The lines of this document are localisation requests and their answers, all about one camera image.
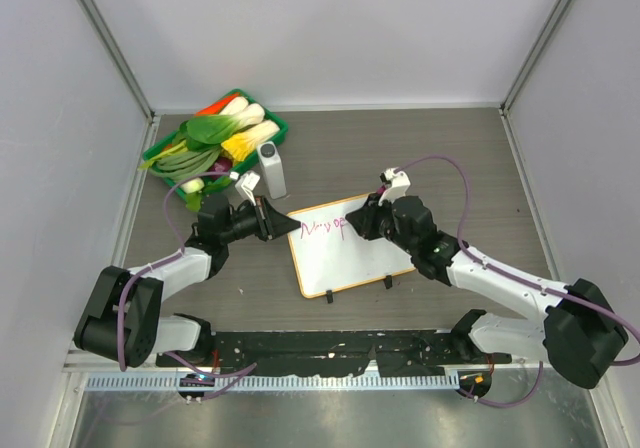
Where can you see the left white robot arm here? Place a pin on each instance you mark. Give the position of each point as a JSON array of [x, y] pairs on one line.
[[121, 320]]

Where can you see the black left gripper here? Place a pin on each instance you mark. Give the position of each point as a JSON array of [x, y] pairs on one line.
[[271, 224]]

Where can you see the orange toy carrot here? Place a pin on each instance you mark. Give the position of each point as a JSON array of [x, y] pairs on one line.
[[218, 106]]

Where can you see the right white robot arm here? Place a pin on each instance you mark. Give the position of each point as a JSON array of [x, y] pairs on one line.
[[571, 327]]

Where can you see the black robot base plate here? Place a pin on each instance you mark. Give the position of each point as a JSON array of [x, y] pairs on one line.
[[397, 353]]

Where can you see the grey slotted cable duct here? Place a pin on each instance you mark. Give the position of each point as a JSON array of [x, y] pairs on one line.
[[181, 382]]

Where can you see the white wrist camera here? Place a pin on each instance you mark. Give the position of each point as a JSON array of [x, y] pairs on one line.
[[245, 184], [396, 182]]

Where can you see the white bok choy toy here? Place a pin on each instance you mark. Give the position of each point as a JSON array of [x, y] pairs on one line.
[[252, 115]]

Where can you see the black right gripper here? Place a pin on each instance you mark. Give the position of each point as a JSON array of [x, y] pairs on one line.
[[366, 217]]

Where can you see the white pen holder box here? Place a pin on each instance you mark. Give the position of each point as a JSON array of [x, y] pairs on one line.
[[272, 169]]

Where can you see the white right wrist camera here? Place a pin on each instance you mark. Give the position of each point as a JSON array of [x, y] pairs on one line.
[[396, 182]]

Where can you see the yellow framed whiteboard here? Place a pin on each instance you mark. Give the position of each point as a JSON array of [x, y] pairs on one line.
[[329, 256]]

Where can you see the purple toy onion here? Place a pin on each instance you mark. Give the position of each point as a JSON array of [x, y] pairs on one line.
[[221, 166]]

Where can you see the black wire whiteboard stand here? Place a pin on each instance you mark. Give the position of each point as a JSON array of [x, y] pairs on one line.
[[388, 284]]

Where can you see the yellow napa cabbage toy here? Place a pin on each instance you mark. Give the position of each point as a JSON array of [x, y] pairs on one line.
[[242, 144]]

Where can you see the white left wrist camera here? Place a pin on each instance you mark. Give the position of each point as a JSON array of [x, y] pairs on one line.
[[245, 184]]

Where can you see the green bok choy toy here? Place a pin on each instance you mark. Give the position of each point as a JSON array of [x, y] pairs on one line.
[[198, 133]]

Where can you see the green onion toy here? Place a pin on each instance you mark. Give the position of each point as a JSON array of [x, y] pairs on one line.
[[178, 163]]

